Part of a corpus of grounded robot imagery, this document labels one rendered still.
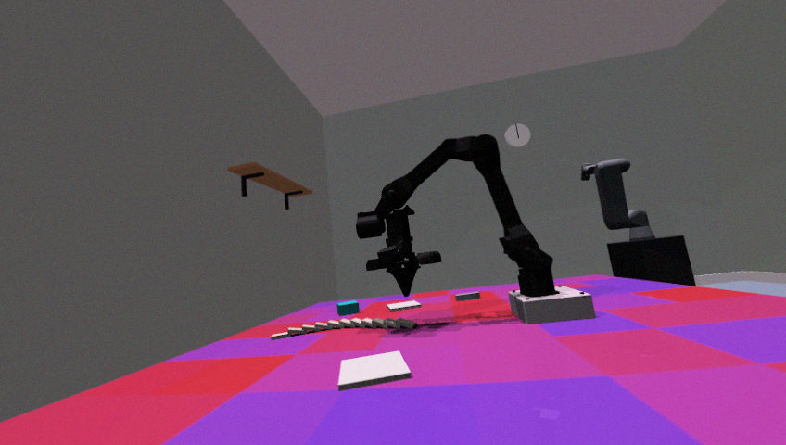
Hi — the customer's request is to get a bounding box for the teal block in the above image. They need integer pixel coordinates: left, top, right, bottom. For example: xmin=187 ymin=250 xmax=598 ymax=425
xmin=336 ymin=300 xmax=360 ymax=316

